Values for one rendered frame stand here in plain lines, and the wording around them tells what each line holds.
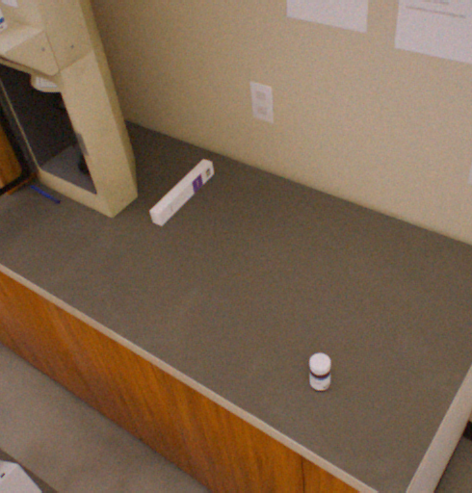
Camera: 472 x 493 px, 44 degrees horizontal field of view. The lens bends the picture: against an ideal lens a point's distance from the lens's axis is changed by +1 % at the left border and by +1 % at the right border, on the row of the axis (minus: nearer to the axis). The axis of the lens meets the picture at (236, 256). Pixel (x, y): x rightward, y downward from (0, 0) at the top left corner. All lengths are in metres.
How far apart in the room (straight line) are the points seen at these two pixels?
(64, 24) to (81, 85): 0.15
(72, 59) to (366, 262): 0.87
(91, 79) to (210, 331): 0.69
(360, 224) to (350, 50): 0.46
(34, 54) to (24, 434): 1.58
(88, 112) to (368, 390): 0.96
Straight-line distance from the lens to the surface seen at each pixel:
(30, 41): 1.44
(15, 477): 1.07
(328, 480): 1.39
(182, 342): 1.40
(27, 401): 2.63
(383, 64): 1.46
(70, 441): 2.47
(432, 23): 1.37
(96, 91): 1.58
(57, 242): 1.74
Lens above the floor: 2.06
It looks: 46 degrees down
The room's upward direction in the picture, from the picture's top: 9 degrees counter-clockwise
